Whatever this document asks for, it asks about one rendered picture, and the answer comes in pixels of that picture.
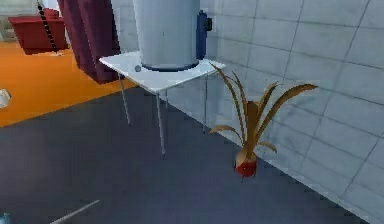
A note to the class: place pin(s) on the white square side table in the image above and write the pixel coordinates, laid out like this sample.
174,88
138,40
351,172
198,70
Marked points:
156,78

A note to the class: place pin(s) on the brown leafed house plant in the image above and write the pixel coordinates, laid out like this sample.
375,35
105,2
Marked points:
251,120

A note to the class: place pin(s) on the red plant pot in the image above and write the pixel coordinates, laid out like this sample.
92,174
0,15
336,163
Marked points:
246,166

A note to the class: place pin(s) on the dark red curtain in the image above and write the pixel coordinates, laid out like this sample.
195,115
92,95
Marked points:
91,36

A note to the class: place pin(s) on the red sofa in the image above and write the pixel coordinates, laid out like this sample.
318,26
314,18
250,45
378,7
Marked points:
35,31

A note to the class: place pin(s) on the white round object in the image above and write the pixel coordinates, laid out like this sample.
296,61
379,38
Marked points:
3,97

